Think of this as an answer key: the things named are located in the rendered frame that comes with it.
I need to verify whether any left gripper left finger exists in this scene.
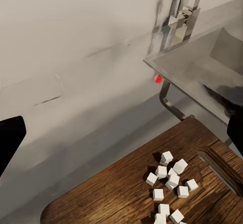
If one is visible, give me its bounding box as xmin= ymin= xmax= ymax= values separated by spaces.
xmin=0 ymin=116 xmax=26 ymax=176

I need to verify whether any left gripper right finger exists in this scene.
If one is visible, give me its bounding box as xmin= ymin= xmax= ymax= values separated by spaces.
xmin=227 ymin=115 xmax=243 ymax=156

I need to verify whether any parer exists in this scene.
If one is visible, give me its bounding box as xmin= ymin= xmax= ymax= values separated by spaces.
xmin=205 ymin=86 xmax=243 ymax=117

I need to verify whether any cutting board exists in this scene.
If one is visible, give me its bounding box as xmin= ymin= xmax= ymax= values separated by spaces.
xmin=40 ymin=118 xmax=243 ymax=224

